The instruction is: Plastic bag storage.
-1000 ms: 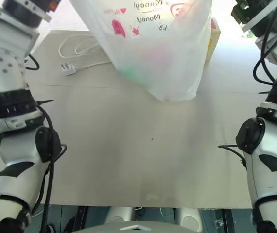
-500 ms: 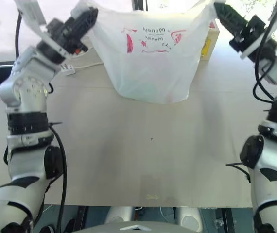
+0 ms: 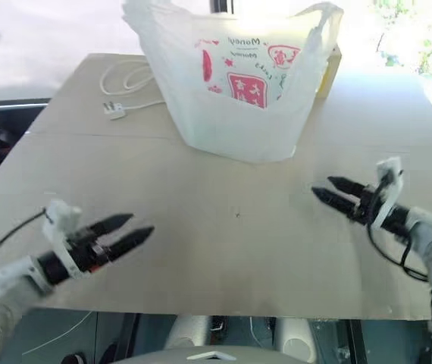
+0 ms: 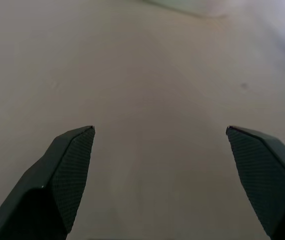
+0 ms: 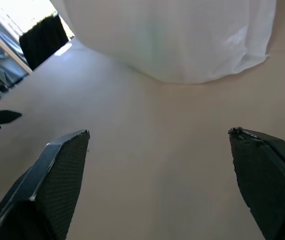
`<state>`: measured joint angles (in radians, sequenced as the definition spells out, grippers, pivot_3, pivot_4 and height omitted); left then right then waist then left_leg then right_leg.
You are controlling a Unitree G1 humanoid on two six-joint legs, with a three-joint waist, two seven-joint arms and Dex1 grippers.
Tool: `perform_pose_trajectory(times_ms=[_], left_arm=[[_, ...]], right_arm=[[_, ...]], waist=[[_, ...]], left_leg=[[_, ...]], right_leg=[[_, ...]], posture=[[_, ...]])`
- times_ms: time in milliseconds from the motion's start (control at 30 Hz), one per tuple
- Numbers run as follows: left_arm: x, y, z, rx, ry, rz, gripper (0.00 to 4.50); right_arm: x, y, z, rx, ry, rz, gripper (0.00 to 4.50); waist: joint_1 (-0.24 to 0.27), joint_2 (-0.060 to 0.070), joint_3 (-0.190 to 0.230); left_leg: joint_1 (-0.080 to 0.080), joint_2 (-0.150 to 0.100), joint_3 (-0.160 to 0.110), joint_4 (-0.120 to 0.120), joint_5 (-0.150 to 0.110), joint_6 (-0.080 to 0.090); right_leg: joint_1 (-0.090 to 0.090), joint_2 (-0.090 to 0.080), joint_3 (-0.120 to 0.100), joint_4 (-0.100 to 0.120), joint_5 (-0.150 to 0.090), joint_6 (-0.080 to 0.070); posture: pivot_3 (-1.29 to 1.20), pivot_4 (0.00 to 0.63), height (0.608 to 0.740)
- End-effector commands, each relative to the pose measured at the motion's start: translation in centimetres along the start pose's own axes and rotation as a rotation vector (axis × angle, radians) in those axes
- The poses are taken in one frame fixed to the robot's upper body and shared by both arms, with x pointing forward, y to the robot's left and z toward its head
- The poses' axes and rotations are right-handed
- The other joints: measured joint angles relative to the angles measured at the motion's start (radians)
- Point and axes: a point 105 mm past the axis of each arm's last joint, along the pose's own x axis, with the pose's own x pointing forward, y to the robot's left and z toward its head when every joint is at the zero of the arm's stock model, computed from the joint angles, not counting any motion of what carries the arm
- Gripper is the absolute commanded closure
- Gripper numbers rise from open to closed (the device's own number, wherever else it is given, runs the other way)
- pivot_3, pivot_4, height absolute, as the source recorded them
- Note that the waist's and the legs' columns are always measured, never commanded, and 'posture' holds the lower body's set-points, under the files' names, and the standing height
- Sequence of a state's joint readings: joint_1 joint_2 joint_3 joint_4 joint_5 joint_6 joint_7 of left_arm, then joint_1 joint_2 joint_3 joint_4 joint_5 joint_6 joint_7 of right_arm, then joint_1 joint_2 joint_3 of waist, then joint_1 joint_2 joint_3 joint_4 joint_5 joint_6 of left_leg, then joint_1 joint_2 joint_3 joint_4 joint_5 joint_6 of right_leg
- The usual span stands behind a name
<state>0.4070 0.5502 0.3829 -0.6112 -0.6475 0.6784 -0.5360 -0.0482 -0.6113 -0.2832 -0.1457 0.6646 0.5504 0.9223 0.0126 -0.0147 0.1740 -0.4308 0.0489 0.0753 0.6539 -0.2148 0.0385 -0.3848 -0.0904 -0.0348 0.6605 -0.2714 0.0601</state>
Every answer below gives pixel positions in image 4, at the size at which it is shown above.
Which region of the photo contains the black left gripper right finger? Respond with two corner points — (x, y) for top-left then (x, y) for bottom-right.
(225, 125), (285, 240)

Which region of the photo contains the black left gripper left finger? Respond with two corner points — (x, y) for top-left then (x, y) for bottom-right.
(0, 125), (96, 240)

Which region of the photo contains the white plastic bag red print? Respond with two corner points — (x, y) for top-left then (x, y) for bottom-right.
(143, 0), (230, 18)

